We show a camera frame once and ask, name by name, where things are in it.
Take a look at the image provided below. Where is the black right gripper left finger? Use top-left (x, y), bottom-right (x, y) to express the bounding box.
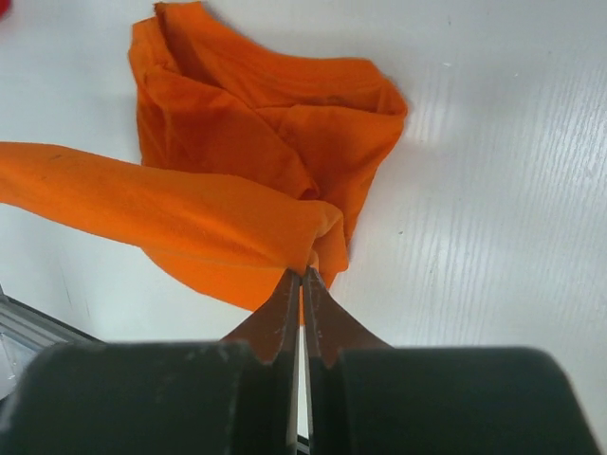
top-left (1, 271), bottom-right (300, 454)

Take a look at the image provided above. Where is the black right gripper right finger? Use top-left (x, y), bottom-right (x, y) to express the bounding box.
top-left (303, 268), bottom-right (599, 454)

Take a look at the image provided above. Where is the orange t shirt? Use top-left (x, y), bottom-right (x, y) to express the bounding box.
top-left (1, 2), bottom-right (408, 311)

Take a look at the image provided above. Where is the aluminium front rail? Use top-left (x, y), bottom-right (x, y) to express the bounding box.
top-left (1, 290), bottom-right (98, 401)

